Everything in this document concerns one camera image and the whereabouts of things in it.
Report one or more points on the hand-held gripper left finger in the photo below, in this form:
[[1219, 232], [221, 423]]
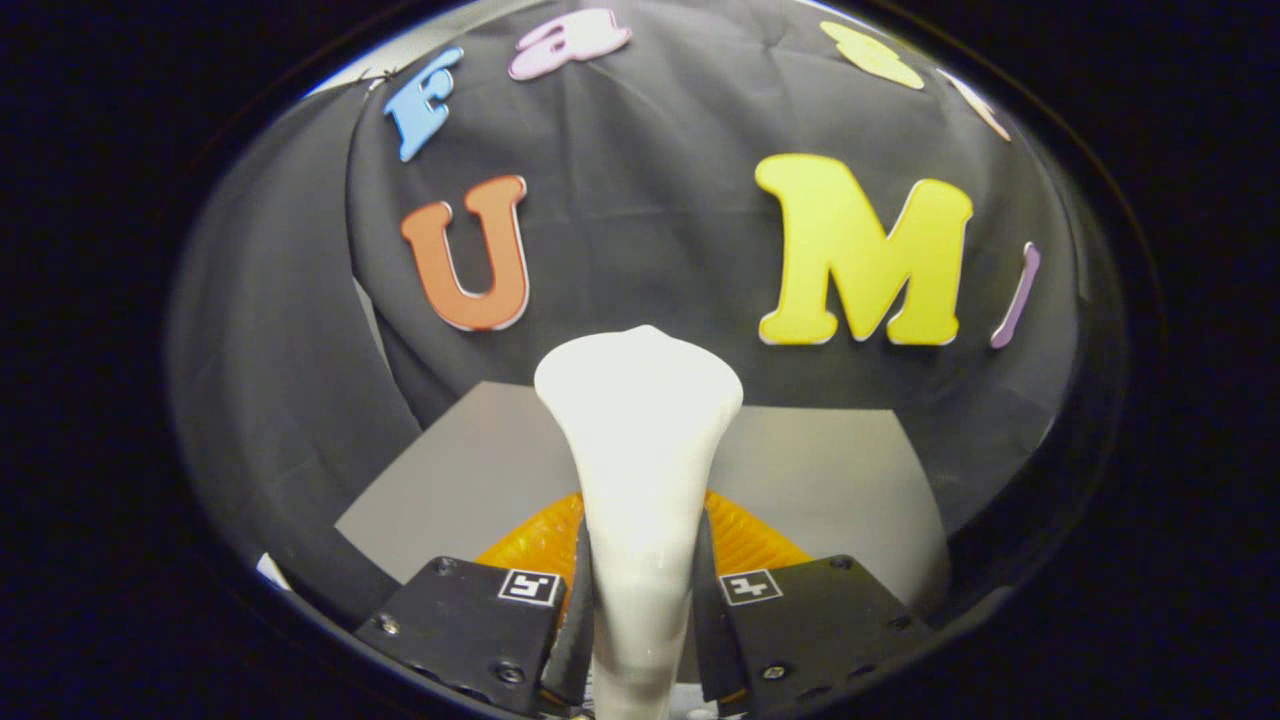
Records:
[[470, 620]]

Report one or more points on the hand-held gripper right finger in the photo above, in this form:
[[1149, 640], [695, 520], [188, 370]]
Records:
[[810, 620]]

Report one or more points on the white garment steamer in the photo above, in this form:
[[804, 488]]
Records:
[[640, 450]]

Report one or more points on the grey drawer cabinet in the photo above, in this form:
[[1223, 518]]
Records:
[[450, 480]]

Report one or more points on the black backdrop cloth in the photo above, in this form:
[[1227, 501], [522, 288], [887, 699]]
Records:
[[650, 200]]

